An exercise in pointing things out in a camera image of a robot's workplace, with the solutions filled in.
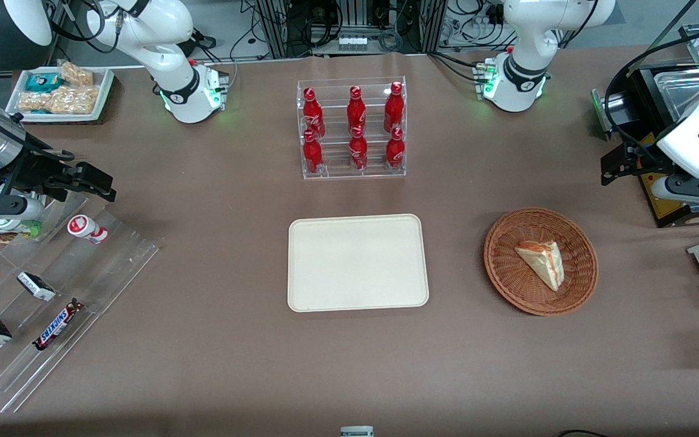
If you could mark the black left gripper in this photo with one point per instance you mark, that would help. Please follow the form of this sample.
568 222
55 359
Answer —
642 155

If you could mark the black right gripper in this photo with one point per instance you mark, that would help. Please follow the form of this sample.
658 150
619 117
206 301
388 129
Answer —
35 172

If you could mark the triangle sandwich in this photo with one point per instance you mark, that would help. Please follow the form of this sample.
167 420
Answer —
543 261

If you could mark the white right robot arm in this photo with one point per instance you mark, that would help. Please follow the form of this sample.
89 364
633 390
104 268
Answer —
173 91

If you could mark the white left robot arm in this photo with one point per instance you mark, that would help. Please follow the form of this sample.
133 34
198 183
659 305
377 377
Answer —
528 36

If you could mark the white rectangular snack tray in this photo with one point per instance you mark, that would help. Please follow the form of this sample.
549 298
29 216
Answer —
104 85

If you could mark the brown wicker basket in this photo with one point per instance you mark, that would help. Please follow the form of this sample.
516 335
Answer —
507 273

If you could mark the cream plastic tray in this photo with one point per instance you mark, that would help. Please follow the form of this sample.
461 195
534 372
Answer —
358 262

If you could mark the red white yogurt bottle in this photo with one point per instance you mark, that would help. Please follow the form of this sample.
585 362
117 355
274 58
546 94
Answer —
85 227

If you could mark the clear bag of nuts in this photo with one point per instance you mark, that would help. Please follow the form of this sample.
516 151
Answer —
34 101
76 74
73 100

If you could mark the clear acrylic stepped display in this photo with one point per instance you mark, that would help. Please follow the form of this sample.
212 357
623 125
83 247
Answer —
101 273

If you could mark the black metal appliance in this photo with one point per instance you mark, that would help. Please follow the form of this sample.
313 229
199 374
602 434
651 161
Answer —
671 91

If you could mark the teal snack packet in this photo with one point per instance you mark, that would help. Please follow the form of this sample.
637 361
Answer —
43 82

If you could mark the Snickers chocolate bar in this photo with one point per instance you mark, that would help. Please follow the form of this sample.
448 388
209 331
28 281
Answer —
57 325

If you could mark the red cola bottle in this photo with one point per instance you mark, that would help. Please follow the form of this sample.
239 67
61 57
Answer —
312 114
312 155
356 110
395 150
394 108
358 152

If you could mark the clear acrylic bottle rack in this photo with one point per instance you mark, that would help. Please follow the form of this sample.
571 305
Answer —
334 173

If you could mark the white power strip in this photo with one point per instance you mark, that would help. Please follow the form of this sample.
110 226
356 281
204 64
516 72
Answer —
352 44

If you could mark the white labelled object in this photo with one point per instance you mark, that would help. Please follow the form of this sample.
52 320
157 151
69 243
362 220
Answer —
357 431

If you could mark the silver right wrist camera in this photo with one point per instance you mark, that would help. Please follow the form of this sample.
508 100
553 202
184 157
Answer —
3 207

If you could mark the aluminium frame rack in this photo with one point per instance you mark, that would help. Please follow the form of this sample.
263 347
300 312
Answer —
276 24

